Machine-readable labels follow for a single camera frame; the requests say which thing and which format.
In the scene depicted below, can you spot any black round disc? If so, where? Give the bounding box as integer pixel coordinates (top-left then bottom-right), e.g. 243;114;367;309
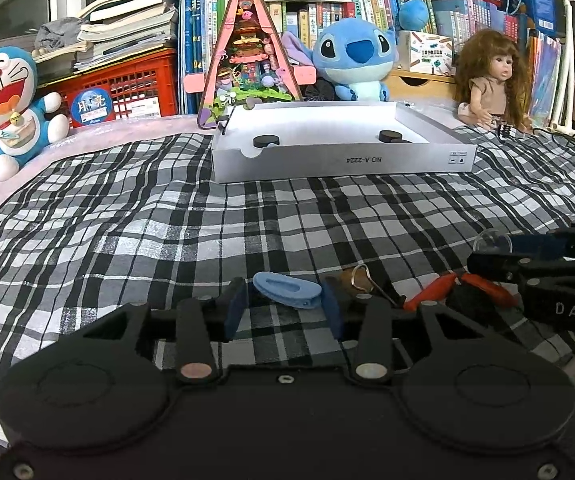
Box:
253;134;281;148
379;130;409;144

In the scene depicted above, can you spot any wooden drawer box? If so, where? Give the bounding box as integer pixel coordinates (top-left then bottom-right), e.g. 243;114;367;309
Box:
384;70;455;101

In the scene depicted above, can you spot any white patterned small box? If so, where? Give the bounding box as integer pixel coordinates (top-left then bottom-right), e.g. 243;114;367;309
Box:
398;32;453;76

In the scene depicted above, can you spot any red plastic tool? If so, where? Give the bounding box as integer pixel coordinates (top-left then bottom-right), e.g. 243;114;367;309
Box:
403;272;517;311

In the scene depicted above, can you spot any brown haired doll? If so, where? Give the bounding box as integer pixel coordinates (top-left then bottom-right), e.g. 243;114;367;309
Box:
455;29;531;132

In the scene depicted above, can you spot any pink triangular miniature house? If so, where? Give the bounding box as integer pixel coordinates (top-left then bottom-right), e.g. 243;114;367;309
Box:
182;0;317;129

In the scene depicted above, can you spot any Doraemon plush toy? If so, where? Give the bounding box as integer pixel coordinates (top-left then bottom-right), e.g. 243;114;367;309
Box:
0;47;71;182

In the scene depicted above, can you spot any red plastic crate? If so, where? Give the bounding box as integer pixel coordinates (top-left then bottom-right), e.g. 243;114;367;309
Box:
37;48;179;127

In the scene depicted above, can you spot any stack of books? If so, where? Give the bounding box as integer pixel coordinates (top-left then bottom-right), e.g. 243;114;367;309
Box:
32;0;179;80

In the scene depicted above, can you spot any small black binder clip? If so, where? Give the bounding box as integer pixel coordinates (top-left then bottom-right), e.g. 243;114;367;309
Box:
216;107;233;134

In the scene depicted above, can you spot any blue Stitch plush toy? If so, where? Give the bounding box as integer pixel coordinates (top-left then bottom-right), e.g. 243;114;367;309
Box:
282;18;399;102

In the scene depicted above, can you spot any brown round nut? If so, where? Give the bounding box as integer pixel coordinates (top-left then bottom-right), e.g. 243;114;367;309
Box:
338;268;372;295

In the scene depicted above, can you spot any white cardboard box tray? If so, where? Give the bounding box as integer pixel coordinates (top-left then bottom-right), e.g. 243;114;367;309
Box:
212;101;477;183

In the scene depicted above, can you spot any light blue plastic clip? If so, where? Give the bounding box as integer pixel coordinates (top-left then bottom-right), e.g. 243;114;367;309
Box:
253;272;322;310

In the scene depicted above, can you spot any black white plaid cloth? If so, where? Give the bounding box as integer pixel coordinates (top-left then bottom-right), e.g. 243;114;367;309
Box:
0;121;575;441

